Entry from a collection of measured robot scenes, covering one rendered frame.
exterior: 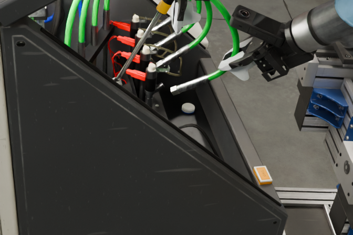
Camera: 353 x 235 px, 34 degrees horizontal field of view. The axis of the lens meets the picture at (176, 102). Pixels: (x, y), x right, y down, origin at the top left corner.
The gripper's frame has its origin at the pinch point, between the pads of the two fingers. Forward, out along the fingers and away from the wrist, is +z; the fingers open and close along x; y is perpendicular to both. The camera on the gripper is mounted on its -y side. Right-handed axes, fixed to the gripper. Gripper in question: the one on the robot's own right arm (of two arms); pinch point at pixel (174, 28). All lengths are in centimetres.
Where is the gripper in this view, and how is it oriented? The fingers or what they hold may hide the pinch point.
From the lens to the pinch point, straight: 135.9
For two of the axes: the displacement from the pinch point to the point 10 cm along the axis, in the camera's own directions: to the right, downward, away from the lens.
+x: -2.2, -6.0, 7.7
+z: -1.0, 8.0, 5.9
